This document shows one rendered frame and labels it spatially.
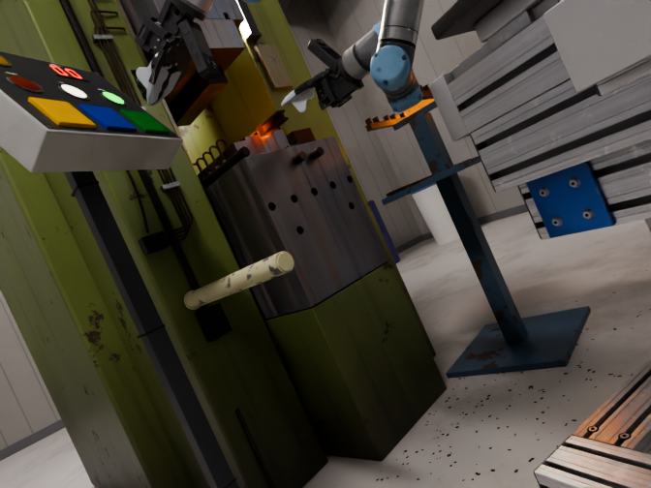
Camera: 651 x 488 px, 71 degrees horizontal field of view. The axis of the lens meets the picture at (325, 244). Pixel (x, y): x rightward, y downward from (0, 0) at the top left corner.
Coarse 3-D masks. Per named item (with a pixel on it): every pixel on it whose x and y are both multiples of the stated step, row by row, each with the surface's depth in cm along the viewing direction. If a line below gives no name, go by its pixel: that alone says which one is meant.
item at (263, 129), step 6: (276, 114) 130; (282, 114) 129; (270, 120) 133; (276, 120) 131; (282, 120) 129; (258, 126) 135; (264, 126) 135; (270, 126) 134; (276, 126) 132; (264, 132) 135; (270, 132) 136
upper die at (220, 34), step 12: (204, 24) 134; (216, 24) 136; (228, 24) 139; (204, 36) 132; (216, 36) 135; (228, 36) 138; (216, 48) 134; (228, 48) 137; (240, 48) 141; (192, 60) 135; (216, 60) 141; (228, 60) 145; (192, 72) 142; (180, 84) 147; (168, 96) 151
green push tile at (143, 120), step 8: (120, 112) 93; (128, 112) 93; (136, 112) 96; (144, 112) 99; (136, 120) 92; (144, 120) 95; (152, 120) 97; (144, 128) 91; (152, 128) 94; (160, 128) 96
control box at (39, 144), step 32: (0, 64) 79; (32, 64) 88; (0, 96) 71; (32, 96) 76; (64, 96) 84; (96, 96) 93; (0, 128) 73; (32, 128) 70; (64, 128) 73; (96, 128) 80; (32, 160) 72; (64, 160) 76; (96, 160) 82; (128, 160) 90; (160, 160) 99
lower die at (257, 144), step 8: (256, 136) 135; (272, 136) 139; (280, 136) 141; (232, 144) 129; (240, 144) 130; (248, 144) 132; (256, 144) 134; (264, 144) 136; (272, 144) 138; (280, 144) 140; (288, 144) 142; (224, 152) 133; (232, 152) 130; (256, 152) 133; (264, 152) 135; (216, 160) 137; (200, 176) 146
